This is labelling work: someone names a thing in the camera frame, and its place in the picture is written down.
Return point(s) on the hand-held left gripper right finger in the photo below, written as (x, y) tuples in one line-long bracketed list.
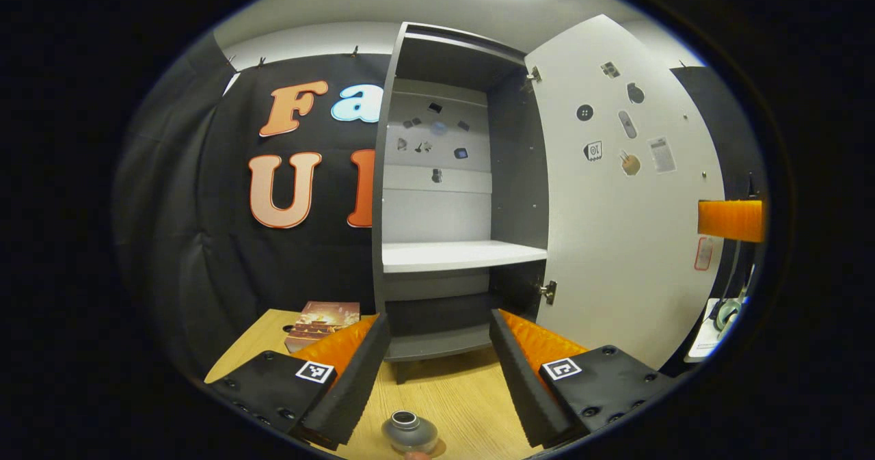
[(523, 391)]

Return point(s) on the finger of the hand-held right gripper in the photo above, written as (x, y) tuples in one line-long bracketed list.
[(731, 221)]

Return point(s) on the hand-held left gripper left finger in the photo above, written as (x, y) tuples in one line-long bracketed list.
[(355, 391)]

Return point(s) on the clear bottle with label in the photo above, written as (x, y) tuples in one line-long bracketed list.
[(409, 433)]

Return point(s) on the beige cabinet door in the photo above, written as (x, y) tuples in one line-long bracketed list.
[(615, 255)]

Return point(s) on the red bordered tag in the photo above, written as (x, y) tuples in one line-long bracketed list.
[(704, 253)]

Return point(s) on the white paged book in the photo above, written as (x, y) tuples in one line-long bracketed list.
[(295, 345)]

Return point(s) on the brown cover book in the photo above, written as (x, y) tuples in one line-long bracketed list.
[(321, 316)]

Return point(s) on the white flat object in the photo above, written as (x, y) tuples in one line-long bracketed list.
[(704, 340)]

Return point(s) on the black backdrop cloth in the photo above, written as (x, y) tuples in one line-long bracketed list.
[(205, 255)]

